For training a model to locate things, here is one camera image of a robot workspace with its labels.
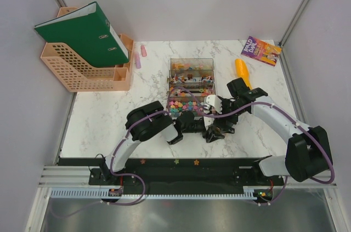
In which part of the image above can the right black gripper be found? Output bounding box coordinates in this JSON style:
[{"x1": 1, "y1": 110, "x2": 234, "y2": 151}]
[{"x1": 213, "y1": 96, "x2": 246, "y2": 134}]

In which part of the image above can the yellow plastic scoop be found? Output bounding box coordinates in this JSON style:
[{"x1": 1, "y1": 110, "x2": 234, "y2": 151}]
[{"x1": 235, "y1": 59, "x2": 252, "y2": 89}]

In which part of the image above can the clear four-compartment candy box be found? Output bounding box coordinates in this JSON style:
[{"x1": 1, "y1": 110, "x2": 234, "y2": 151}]
[{"x1": 166, "y1": 58, "x2": 216, "y2": 118}]

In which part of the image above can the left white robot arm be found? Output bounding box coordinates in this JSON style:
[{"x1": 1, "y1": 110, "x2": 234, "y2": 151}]
[{"x1": 99, "y1": 101, "x2": 224, "y2": 184}]

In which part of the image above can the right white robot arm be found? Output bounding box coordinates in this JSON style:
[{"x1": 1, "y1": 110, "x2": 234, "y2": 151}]
[{"x1": 210, "y1": 78, "x2": 335, "y2": 185}]

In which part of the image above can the Roald Dahl book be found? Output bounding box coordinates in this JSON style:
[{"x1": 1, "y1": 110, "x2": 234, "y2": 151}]
[{"x1": 241, "y1": 36, "x2": 282, "y2": 66}]

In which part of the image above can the pink highlighter pen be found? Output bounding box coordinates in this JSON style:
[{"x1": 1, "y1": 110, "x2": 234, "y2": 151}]
[{"x1": 140, "y1": 45, "x2": 147, "y2": 57}]

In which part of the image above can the purple highlighter pen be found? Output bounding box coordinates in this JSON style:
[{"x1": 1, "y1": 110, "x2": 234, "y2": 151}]
[{"x1": 134, "y1": 52, "x2": 141, "y2": 69}]

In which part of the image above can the peach plastic file rack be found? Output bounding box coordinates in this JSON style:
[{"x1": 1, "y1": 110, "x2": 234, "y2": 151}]
[{"x1": 41, "y1": 7, "x2": 134, "y2": 92}]

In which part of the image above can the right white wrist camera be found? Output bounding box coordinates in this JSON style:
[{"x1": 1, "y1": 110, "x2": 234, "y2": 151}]
[{"x1": 203, "y1": 94, "x2": 222, "y2": 114}]

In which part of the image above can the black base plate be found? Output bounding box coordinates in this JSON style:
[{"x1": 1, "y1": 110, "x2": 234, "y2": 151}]
[{"x1": 88, "y1": 158, "x2": 284, "y2": 194}]

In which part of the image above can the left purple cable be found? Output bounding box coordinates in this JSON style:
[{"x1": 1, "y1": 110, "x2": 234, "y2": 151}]
[{"x1": 49, "y1": 86, "x2": 209, "y2": 219}]

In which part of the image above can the green ring binder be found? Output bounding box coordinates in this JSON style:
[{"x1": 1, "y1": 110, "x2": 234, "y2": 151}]
[{"x1": 34, "y1": 2, "x2": 129, "y2": 67}]

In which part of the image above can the white slotted cable duct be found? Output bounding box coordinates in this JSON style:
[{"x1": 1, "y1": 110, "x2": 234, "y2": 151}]
[{"x1": 50, "y1": 188, "x2": 257, "y2": 200}]

